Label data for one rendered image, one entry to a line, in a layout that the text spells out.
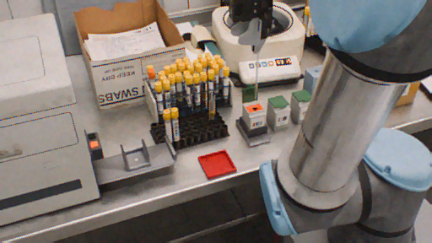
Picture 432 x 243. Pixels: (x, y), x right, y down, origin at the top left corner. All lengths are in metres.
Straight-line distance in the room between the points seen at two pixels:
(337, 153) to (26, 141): 0.55
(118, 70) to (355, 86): 0.81
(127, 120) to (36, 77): 0.39
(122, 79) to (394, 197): 0.72
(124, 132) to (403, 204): 0.68
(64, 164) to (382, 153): 0.57
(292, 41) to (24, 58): 0.70
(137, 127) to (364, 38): 0.87
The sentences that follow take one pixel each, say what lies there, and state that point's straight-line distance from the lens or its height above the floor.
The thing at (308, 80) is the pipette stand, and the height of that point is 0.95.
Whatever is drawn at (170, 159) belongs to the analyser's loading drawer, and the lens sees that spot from 1.02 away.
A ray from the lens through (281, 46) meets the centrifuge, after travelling 1.29.
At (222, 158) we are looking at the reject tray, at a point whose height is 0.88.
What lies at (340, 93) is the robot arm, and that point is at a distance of 0.48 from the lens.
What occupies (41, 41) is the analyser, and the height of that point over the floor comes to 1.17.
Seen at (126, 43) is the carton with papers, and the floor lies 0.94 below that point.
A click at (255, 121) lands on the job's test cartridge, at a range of 1.09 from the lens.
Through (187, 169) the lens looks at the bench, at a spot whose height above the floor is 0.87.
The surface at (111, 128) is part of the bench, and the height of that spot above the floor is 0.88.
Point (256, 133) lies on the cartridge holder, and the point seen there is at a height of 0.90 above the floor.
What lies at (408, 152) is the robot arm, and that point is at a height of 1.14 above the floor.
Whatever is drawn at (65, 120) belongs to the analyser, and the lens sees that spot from 0.87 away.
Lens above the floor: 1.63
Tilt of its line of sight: 40 degrees down
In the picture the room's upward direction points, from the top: straight up
